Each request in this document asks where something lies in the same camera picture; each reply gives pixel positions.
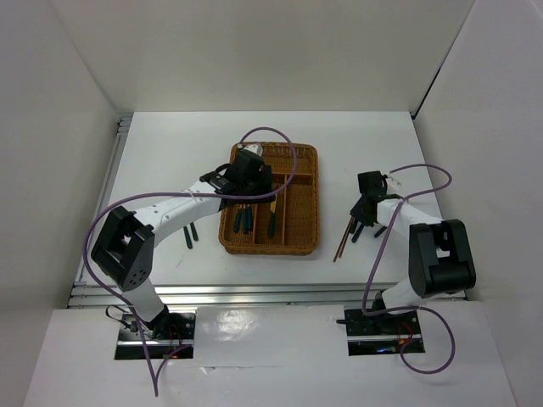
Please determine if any gold knife green handle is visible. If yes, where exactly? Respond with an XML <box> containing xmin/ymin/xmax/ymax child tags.
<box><xmin>267</xmin><ymin>200</ymin><xmax>277</xmax><ymax>237</ymax></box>

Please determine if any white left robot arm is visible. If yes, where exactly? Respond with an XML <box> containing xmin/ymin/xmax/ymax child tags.
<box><xmin>91</xmin><ymin>143</ymin><xmax>272</xmax><ymax>338</ymax></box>

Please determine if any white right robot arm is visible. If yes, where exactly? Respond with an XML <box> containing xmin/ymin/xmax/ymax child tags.
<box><xmin>350</xmin><ymin>170</ymin><xmax>476</xmax><ymax>332</ymax></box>

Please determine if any brown wicker cutlery tray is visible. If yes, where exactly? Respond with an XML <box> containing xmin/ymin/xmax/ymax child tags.
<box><xmin>218</xmin><ymin>142</ymin><xmax>320</xmax><ymax>256</ymax></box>

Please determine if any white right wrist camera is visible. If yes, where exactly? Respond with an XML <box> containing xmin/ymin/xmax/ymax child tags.
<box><xmin>383</xmin><ymin>173</ymin><xmax>401</xmax><ymax>187</ymax></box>

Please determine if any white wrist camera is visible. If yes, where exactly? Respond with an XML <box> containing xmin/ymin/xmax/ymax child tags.
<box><xmin>237</xmin><ymin>142</ymin><xmax>263</xmax><ymax>157</ymax></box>
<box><xmin>383</xmin><ymin>173</ymin><xmax>401</xmax><ymax>187</ymax></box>

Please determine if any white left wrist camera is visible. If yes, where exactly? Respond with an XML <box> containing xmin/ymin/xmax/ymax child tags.
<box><xmin>237</xmin><ymin>142</ymin><xmax>263</xmax><ymax>157</ymax></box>

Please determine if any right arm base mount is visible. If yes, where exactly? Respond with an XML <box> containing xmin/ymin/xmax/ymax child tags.
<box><xmin>336</xmin><ymin>309</ymin><xmax>425</xmax><ymax>356</ymax></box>

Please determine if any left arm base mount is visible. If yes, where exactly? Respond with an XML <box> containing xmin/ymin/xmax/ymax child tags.
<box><xmin>105</xmin><ymin>305</ymin><xmax>196</xmax><ymax>360</ymax></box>

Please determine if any aluminium frame rail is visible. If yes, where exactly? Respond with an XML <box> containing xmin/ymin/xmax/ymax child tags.
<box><xmin>67</xmin><ymin>110</ymin><xmax>467</xmax><ymax>307</ymax></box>

